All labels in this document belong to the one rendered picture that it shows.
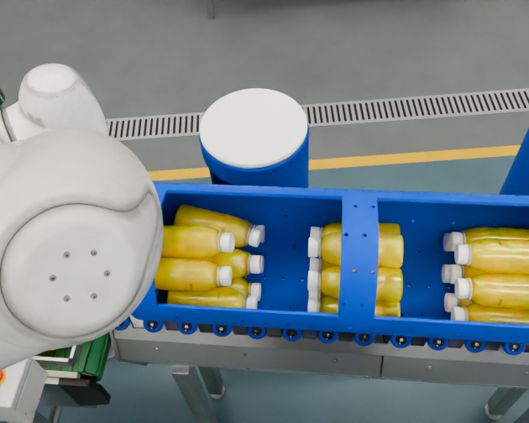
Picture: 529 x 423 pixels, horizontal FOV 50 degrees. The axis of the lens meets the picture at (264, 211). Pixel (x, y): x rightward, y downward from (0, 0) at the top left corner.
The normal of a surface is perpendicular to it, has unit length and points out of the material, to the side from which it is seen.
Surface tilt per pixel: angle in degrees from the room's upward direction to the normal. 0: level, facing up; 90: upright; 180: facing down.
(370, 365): 70
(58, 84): 19
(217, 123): 0
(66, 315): 54
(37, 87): 8
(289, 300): 13
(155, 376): 0
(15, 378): 0
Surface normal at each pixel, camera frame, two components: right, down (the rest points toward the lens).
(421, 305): -0.04, -0.72
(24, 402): 0.99, 0.04
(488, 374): -0.11, 0.57
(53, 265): 0.47, 0.19
